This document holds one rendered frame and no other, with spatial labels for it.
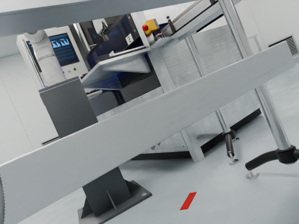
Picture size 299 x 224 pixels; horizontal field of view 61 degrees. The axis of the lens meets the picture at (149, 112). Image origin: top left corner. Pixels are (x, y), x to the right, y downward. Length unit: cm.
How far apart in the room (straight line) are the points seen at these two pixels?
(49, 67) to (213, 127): 123
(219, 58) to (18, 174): 187
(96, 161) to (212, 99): 44
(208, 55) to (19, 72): 586
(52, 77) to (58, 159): 115
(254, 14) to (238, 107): 456
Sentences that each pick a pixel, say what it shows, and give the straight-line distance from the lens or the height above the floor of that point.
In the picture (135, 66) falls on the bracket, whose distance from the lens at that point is 180.
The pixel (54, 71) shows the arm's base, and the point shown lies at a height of 94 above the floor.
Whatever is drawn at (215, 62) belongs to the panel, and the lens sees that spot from 215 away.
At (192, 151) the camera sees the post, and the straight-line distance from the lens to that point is 184.
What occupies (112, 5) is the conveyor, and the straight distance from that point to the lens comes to 79.
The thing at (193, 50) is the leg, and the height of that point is 73.
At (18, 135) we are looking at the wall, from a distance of 699.
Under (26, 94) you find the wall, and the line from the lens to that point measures 718.
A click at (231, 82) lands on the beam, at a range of 94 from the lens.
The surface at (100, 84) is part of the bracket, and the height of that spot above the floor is 83.
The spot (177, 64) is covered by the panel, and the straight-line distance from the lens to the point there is 188.
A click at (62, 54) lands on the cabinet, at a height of 128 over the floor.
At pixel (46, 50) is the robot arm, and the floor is 109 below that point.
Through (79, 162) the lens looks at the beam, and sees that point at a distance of 61.
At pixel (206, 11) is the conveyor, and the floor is 87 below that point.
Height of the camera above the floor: 56
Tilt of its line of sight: 3 degrees down
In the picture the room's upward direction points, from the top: 23 degrees counter-clockwise
